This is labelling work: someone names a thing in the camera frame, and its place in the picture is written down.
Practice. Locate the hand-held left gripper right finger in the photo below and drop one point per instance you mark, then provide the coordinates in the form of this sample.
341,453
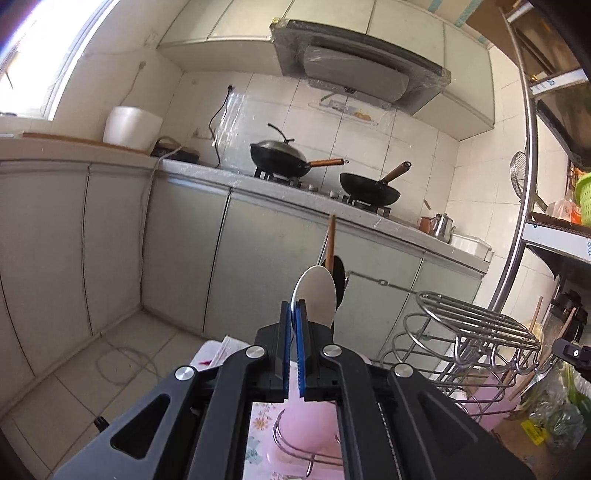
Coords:
302,350

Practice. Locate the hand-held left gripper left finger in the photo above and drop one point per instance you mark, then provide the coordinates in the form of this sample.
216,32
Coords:
290,350

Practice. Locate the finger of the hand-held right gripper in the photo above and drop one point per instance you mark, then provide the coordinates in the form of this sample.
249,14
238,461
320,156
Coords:
572,353

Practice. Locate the white spoon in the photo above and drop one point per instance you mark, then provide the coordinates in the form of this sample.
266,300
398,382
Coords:
316,290

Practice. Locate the black plastic spatula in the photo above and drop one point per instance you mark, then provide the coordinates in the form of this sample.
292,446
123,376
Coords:
340,281

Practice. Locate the wooden chopstick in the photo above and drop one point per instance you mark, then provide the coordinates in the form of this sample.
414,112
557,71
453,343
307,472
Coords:
330,240

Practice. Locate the black blender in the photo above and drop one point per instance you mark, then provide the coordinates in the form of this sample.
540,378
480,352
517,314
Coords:
565,304

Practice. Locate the green vegetable bag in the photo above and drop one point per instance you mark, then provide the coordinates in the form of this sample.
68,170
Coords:
554,415

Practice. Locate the floral cloth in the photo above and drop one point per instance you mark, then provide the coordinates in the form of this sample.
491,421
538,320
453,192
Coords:
261,420

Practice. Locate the pink drip tray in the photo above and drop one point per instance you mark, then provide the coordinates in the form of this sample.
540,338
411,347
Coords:
489,406

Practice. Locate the cardboard box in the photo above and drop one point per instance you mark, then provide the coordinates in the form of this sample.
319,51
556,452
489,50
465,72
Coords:
512,438

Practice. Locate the orange food bag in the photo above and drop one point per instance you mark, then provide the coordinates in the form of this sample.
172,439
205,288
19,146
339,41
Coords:
565,211

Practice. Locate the white container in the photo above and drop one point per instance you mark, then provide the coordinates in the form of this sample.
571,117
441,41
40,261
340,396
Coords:
468,244

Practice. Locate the grey lower cabinets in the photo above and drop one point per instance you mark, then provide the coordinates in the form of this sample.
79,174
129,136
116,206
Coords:
184,240

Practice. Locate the grey cabinets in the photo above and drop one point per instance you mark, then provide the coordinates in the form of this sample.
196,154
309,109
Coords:
406,23
184,240

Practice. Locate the green plastic basket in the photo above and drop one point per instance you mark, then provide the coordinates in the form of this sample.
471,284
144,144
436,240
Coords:
584,198

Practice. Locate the gas stove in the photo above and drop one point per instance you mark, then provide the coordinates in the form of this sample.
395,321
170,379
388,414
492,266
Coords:
318,187

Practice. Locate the copper pot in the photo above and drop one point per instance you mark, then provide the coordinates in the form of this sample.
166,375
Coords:
425,224

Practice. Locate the black wok without lid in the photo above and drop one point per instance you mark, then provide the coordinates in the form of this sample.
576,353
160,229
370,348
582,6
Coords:
369,187

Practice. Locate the steel kettle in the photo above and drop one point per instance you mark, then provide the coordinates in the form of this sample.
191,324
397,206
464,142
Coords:
443,227

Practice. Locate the black wok with lid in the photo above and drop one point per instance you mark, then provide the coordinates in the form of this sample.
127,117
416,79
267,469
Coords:
277,159

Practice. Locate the metal shelf rack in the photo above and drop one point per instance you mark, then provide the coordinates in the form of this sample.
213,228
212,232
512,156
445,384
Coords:
533,138

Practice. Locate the dark small appliance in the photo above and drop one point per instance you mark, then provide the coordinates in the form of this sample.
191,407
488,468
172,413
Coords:
180,154

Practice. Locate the white rice cooker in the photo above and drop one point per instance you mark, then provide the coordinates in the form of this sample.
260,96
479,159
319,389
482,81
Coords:
131,129

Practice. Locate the range hood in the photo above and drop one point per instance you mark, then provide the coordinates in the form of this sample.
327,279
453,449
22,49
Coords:
355,69

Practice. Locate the wooden cutting board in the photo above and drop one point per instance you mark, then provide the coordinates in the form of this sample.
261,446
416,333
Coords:
60,137

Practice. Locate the grey upper cabinets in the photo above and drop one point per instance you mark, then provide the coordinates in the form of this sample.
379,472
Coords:
406,23

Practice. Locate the window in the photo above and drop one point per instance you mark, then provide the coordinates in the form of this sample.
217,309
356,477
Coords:
46,46

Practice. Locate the glass wall shelf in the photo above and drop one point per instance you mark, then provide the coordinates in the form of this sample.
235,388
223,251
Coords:
351,113

